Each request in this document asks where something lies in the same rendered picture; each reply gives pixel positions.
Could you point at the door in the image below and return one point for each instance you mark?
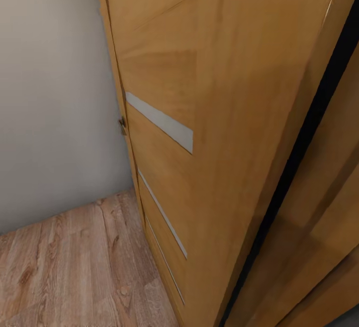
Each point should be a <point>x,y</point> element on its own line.
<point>212,96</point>

